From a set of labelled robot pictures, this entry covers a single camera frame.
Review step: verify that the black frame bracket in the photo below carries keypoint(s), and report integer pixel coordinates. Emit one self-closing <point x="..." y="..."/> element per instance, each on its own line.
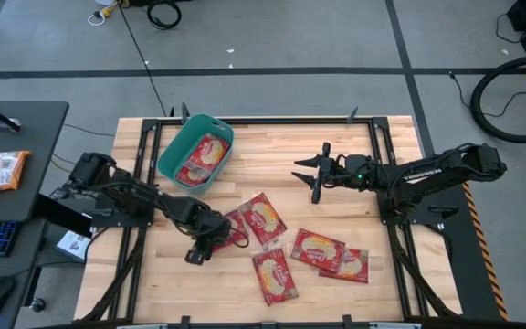
<point x="185" y="322"/>
<point x="347" y="321"/>

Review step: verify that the red Orville popcorn bag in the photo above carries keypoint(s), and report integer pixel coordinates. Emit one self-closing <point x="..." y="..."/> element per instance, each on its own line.
<point x="189" y="176"/>
<point x="263" y="218"/>
<point x="208" y="153"/>
<point x="237" y="226"/>
<point x="354" y="267"/>
<point x="318" y="249"/>
<point x="274" y="276"/>

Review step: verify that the black platform with hazard stripe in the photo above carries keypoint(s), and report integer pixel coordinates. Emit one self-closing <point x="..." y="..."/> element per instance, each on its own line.
<point x="468" y="256"/>

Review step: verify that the orange snack bag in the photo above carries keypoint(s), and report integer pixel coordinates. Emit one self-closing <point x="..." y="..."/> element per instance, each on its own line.
<point x="3" y="171"/>

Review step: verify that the black desk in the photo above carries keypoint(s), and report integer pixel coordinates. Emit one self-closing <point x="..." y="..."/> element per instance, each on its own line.
<point x="25" y="269"/>
<point x="30" y="151"/>

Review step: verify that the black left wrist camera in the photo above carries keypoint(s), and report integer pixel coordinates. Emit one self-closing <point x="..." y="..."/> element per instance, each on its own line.
<point x="194" y="257"/>

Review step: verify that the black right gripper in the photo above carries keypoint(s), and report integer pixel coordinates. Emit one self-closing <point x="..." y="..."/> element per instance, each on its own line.
<point x="333" y="171"/>

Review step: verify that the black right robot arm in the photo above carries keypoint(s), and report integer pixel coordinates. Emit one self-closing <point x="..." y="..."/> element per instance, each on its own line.
<point x="427" y="173"/>

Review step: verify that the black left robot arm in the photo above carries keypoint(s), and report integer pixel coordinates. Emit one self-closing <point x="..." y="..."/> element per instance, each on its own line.
<point x="144" y="194"/>

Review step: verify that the black caster wheel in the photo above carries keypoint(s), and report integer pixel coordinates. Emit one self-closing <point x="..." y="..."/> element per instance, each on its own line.
<point x="38" y="304"/>

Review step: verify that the black control box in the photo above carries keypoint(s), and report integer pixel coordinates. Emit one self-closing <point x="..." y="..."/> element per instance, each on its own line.
<point x="62" y="215"/>

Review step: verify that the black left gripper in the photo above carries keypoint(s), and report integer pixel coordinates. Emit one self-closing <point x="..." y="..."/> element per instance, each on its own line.
<point x="213" y="230"/>

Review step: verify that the silver mounting rail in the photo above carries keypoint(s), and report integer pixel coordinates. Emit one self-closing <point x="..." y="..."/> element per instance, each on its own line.
<point x="142" y="326"/>
<point x="395" y="325"/>

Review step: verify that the teal plastic basket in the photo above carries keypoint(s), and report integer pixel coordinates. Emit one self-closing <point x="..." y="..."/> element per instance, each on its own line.
<point x="176" y="155"/>

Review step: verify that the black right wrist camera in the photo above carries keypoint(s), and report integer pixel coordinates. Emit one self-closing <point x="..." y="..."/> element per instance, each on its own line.
<point x="356" y="163"/>

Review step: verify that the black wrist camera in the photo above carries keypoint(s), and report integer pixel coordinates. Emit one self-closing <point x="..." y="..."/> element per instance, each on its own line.
<point x="194" y="257"/>
<point x="356" y="163"/>

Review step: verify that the grey frame clip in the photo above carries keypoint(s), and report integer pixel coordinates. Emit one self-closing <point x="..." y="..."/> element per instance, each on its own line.
<point x="352" y="115"/>
<point x="185" y="113"/>

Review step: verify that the white cardboard box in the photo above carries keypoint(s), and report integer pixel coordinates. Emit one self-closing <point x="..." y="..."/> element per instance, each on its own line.
<point x="73" y="246"/>

